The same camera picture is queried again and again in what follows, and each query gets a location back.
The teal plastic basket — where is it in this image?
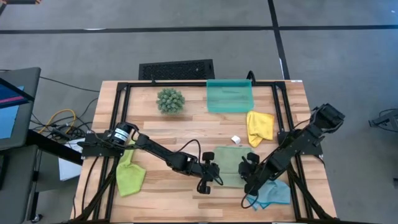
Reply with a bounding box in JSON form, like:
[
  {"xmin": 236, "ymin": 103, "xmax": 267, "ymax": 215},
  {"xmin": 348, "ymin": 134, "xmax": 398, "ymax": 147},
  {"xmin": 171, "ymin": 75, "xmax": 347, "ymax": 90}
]
[{"xmin": 206, "ymin": 78, "xmax": 255, "ymax": 114}]

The yellow microfiber towel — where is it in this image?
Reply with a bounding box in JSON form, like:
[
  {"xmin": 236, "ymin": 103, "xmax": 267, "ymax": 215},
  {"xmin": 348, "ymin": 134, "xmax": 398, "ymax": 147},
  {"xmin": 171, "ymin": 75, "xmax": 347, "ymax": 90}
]
[{"xmin": 246, "ymin": 110, "xmax": 275, "ymax": 148}]

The pale green microfiber towel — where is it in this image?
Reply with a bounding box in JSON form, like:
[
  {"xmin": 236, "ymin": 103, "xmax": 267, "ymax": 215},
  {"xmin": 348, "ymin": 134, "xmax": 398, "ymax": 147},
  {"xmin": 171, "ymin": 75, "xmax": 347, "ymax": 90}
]
[{"xmin": 212, "ymin": 146, "xmax": 253, "ymax": 189}]

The lime green microfiber towel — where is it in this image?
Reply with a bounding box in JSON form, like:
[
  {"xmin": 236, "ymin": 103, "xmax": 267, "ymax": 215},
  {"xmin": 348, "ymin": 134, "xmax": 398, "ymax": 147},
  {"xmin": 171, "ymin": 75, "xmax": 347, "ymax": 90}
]
[{"xmin": 116, "ymin": 139, "xmax": 147, "ymax": 198}]

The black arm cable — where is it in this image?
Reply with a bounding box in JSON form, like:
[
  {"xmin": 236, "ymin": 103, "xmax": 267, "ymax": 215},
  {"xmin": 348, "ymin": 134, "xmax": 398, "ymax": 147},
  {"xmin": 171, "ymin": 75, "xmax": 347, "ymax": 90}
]
[
  {"xmin": 241, "ymin": 186, "xmax": 261, "ymax": 210},
  {"xmin": 175, "ymin": 139, "xmax": 224, "ymax": 187}
]

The black stand foot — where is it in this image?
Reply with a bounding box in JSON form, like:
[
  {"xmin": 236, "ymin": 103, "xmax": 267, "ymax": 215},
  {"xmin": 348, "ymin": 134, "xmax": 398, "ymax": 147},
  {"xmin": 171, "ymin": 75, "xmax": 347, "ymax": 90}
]
[{"xmin": 368, "ymin": 108, "xmax": 398, "ymax": 133}]

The grey computer monitor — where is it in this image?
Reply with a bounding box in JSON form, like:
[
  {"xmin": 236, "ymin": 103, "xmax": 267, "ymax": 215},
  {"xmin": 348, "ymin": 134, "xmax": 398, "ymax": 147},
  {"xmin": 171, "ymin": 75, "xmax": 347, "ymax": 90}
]
[{"xmin": 0, "ymin": 67, "xmax": 42, "ymax": 152}]

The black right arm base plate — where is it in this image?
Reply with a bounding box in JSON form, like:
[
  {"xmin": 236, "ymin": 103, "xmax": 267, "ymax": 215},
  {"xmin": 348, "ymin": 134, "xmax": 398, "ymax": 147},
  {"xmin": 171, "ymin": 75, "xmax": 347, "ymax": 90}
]
[{"xmin": 277, "ymin": 130, "xmax": 324, "ymax": 156}]

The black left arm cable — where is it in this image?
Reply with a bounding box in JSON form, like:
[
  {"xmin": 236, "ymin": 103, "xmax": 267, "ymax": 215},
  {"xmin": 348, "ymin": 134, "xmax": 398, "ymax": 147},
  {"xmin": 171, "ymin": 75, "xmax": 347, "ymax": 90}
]
[{"xmin": 175, "ymin": 139, "xmax": 224, "ymax": 187}]

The black desk bar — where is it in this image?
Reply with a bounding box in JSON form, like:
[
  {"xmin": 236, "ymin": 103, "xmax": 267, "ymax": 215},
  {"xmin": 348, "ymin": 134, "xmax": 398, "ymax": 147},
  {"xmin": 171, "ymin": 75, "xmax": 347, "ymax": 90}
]
[{"xmin": 26, "ymin": 129, "xmax": 85, "ymax": 166}]

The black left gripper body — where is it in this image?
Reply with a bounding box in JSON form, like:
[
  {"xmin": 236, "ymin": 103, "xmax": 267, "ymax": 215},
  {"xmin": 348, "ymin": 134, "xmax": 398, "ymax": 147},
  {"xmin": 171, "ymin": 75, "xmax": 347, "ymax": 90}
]
[{"xmin": 197, "ymin": 151, "xmax": 216, "ymax": 195}]

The black bar with orange ends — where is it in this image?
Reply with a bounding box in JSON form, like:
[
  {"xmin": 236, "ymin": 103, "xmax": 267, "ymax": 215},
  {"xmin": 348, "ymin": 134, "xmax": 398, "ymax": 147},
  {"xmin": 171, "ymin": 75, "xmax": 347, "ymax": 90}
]
[{"xmin": 0, "ymin": 0, "xmax": 41, "ymax": 6}]

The black floor cable bundle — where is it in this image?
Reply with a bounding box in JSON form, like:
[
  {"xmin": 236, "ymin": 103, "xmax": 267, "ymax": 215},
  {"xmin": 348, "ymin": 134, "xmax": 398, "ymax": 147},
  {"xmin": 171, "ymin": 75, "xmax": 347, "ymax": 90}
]
[{"xmin": 29, "ymin": 76, "xmax": 100, "ymax": 142}]

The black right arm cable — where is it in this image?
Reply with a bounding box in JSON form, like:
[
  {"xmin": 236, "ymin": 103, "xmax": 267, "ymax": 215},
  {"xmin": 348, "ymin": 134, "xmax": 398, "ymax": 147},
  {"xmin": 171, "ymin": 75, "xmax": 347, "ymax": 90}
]
[{"xmin": 241, "ymin": 186, "xmax": 261, "ymax": 210}]

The white paper sheet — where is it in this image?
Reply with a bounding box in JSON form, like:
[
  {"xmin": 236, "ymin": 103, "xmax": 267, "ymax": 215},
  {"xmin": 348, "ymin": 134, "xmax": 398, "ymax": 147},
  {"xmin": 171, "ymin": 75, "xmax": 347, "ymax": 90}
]
[{"xmin": 58, "ymin": 138, "xmax": 86, "ymax": 182}]

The yellow cable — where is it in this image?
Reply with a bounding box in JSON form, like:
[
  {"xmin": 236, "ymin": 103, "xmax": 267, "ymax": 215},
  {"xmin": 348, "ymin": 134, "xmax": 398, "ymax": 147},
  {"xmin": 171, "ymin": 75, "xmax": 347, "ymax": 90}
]
[{"xmin": 37, "ymin": 108, "xmax": 77, "ymax": 134}]

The potted artificial green plant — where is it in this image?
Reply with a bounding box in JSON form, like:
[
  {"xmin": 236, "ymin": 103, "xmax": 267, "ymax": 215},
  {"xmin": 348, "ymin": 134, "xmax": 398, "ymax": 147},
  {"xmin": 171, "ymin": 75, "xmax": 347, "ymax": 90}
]
[{"xmin": 155, "ymin": 88, "xmax": 186, "ymax": 115}]

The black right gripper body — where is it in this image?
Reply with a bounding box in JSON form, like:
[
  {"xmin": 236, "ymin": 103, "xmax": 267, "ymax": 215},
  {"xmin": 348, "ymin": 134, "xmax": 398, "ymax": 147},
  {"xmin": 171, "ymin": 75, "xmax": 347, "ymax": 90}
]
[{"xmin": 244, "ymin": 152, "xmax": 266, "ymax": 197}]

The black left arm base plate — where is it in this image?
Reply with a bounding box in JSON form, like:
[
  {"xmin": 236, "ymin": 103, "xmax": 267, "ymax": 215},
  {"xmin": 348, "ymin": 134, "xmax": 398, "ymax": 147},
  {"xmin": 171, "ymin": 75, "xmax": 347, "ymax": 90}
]
[{"xmin": 81, "ymin": 133, "xmax": 125, "ymax": 157}]

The light blue microfiber towel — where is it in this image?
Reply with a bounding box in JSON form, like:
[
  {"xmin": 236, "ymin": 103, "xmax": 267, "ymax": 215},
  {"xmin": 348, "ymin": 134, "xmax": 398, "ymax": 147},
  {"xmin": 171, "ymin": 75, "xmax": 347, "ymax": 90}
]
[{"xmin": 245, "ymin": 179, "xmax": 292, "ymax": 211}]

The black aluminium table frame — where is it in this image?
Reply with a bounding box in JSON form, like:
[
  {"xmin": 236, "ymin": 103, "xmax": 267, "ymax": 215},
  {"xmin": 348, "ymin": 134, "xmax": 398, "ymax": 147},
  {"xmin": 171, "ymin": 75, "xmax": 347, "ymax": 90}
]
[{"xmin": 70, "ymin": 80, "xmax": 340, "ymax": 224}]

